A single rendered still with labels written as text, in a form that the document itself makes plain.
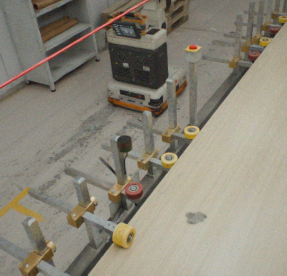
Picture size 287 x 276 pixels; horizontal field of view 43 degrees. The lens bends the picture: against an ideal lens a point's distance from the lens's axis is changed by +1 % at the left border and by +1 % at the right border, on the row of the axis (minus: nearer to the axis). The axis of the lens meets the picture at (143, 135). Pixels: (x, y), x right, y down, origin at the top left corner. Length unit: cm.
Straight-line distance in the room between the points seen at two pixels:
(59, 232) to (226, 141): 144
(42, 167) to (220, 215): 210
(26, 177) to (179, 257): 211
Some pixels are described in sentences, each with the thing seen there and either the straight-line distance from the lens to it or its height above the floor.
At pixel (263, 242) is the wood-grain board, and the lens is 146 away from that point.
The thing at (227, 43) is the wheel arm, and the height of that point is 84.
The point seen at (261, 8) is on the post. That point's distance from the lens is 319.
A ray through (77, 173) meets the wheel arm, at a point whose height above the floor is 86.
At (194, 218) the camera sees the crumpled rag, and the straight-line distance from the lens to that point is 149.
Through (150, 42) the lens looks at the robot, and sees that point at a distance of 333.
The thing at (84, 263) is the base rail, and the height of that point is 70.
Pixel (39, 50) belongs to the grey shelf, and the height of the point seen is 51.
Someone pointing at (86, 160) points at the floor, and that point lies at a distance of 325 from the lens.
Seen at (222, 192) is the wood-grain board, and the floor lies 90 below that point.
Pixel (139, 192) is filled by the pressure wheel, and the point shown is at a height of 91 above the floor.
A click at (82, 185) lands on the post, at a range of 142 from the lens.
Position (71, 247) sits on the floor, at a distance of 264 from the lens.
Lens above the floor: 205
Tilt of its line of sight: 37 degrees down
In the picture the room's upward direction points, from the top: 6 degrees counter-clockwise
